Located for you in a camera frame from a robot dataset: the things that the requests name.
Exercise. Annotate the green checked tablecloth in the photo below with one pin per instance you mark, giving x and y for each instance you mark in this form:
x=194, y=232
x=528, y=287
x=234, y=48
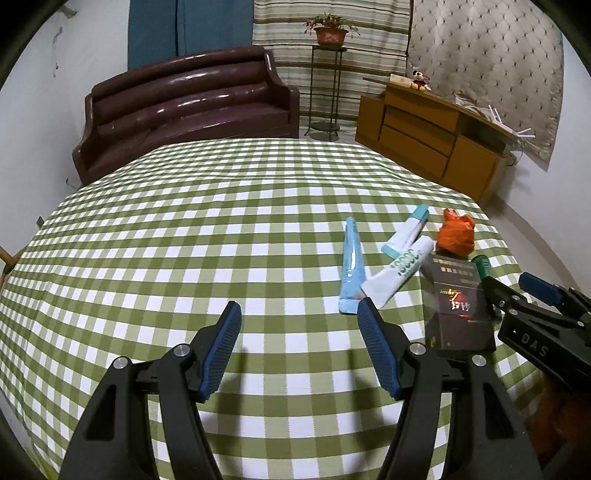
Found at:
x=231, y=230

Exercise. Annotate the light blue tube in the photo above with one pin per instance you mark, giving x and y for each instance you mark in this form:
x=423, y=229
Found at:
x=351, y=263

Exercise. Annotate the beige diamond pattern curtain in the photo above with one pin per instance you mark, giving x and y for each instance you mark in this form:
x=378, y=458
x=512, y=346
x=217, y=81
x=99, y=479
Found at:
x=485, y=55

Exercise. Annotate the striped curtain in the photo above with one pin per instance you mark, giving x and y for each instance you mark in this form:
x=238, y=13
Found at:
x=369, y=27

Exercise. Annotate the dark cardboard box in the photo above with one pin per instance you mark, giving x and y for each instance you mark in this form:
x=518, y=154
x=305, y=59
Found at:
x=457, y=314

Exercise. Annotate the potted plant in orange pot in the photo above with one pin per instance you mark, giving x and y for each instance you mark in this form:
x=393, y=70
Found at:
x=330, y=36

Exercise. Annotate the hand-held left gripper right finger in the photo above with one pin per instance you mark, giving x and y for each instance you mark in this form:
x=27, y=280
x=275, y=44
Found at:
x=376, y=350

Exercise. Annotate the blue curtain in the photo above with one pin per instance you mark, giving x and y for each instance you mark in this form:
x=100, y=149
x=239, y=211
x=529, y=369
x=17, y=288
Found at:
x=157, y=32

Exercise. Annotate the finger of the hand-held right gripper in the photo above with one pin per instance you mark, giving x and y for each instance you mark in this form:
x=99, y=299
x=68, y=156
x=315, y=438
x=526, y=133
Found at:
x=497, y=293
x=538, y=286

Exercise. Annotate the white router with antennas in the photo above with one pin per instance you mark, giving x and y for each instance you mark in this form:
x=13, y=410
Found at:
x=503, y=127

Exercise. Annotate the clear plastic bag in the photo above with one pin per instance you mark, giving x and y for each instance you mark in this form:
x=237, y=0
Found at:
x=468, y=104

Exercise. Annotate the wooden cabinet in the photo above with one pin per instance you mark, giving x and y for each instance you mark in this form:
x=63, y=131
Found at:
x=415, y=138

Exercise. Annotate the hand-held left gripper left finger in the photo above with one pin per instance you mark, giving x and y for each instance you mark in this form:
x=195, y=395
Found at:
x=221, y=350

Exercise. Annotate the green cylinder object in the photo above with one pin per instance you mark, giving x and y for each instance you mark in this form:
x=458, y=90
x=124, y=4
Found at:
x=482, y=266

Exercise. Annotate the grey wall bracket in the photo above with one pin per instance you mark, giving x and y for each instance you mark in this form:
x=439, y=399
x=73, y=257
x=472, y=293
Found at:
x=68, y=11

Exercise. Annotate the orange plastic bag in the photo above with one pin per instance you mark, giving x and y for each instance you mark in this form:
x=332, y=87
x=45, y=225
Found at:
x=457, y=235

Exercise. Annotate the tissue box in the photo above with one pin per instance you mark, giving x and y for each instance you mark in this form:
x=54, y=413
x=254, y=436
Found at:
x=400, y=81

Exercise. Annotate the white tube with green print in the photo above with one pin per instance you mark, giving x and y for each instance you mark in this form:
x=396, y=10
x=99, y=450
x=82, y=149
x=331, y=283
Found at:
x=401, y=272

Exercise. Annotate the black metal plant stand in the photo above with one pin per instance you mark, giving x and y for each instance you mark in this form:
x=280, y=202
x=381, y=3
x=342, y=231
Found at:
x=323, y=134

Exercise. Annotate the person's right forearm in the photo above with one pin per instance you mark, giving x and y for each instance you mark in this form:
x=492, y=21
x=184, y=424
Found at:
x=565, y=415

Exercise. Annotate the dark brown leather sofa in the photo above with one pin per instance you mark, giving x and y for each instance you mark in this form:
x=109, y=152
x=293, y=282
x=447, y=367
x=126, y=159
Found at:
x=184, y=106

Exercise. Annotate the wooden stick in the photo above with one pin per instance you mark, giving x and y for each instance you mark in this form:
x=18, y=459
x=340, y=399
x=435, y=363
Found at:
x=7, y=263

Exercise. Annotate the small plush toy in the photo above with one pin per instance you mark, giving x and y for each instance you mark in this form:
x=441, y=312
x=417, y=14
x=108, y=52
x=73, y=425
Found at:
x=419, y=82

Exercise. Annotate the white tube with blue ends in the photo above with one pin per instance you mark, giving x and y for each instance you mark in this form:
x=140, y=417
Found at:
x=408, y=230

